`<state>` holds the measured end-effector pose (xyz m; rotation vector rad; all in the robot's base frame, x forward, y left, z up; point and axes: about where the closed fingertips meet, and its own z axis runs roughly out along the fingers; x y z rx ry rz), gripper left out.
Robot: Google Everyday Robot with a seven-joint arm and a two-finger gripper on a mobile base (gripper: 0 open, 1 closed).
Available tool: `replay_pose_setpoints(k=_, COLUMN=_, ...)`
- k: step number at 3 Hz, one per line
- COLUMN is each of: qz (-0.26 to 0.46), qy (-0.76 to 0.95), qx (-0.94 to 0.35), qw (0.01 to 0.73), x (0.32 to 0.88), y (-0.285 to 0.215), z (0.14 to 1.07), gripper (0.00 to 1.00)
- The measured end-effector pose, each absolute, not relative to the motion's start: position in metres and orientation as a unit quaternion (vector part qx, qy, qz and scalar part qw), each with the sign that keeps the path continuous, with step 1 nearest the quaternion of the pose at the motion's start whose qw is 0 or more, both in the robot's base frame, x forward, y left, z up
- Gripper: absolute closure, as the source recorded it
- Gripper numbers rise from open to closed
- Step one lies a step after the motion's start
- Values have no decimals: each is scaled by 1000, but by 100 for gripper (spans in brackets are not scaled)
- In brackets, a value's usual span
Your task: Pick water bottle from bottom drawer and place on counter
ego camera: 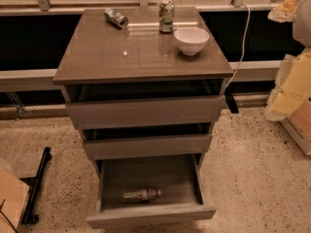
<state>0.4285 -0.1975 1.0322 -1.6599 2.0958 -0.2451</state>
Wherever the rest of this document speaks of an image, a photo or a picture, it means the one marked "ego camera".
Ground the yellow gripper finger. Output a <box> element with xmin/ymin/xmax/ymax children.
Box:
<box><xmin>267</xmin><ymin>0</ymin><xmax>299</xmax><ymax>23</ymax></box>

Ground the clear plastic water bottle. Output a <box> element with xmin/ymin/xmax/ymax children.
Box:
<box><xmin>122</xmin><ymin>186</ymin><xmax>161</xmax><ymax>203</ymax></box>

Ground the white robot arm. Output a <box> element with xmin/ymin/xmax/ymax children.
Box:
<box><xmin>267</xmin><ymin>0</ymin><xmax>311</xmax><ymax>48</ymax></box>

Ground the top drawer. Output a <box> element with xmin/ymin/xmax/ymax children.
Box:
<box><xmin>67</xmin><ymin>80</ymin><xmax>225</xmax><ymax>129</ymax></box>

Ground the drawer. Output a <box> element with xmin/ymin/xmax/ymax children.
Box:
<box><xmin>67</xmin><ymin>80</ymin><xmax>225</xmax><ymax>129</ymax></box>
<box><xmin>84</xmin><ymin>122</ymin><xmax>212</xmax><ymax>160</ymax></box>
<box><xmin>86</xmin><ymin>154</ymin><xmax>216</xmax><ymax>229</ymax></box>

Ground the grey drawer cabinet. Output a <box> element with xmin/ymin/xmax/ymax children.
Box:
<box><xmin>52</xmin><ymin>6</ymin><xmax>235</xmax><ymax>230</ymax></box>

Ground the middle drawer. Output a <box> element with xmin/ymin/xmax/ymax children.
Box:
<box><xmin>84</xmin><ymin>122</ymin><xmax>212</xmax><ymax>160</ymax></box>

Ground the bottom drawer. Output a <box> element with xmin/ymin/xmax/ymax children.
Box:
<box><xmin>86</xmin><ymin>154</ymin><xmax>216</xmax><ymax>229</ymax></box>

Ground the white ceramic bowl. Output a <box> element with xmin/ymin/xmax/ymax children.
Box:
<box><xmin>174</xmin><ymin>27</ymin><xmax>210</xmax><ymax>55</ymax></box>

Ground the brown cardboard box right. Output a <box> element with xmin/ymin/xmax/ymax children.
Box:
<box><xmin>281</xmin><ymin>99</ymin><xmax>311</xmax><ymax>155</ymax></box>

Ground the upright green soda can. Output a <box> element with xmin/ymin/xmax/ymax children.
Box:
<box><xmin>158</xmin><ymin>0</ymin><xmax>175</xmax><ymax>33</ymax></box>

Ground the lying silver soda can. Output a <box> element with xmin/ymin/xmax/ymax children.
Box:
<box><xmin>104</xmin><ymin>8</ymin><xmax>128</xmax><ymax>29</ymax></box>

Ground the wooden board left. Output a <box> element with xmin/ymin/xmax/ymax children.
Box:
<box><xmin>0</xmin><ymin>167</ymin><xmax>29</xmax><ymax>233</ymax></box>

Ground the black metal bar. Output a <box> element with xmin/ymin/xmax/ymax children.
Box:
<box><xmin>21</xmin><ymin>147</ymin><xmax>52</xmax><ymax>224</ymax></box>

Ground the white power cable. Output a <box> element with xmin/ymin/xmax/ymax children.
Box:
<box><xmin>225</xmin><ymin>2</ymin><xmax>252</xmax><ymax>89</ymax></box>

